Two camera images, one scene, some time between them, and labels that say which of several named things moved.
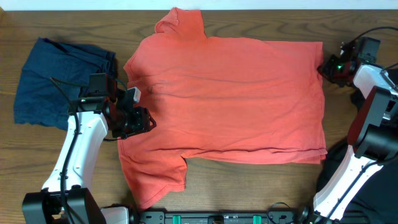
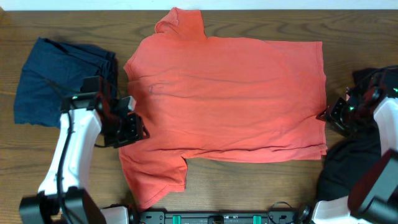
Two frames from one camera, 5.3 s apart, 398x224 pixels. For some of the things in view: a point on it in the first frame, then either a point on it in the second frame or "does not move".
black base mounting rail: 218,217 does not move
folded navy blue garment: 53,78 does not move
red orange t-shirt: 218,99 does not move
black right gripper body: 333,70 to 349,119
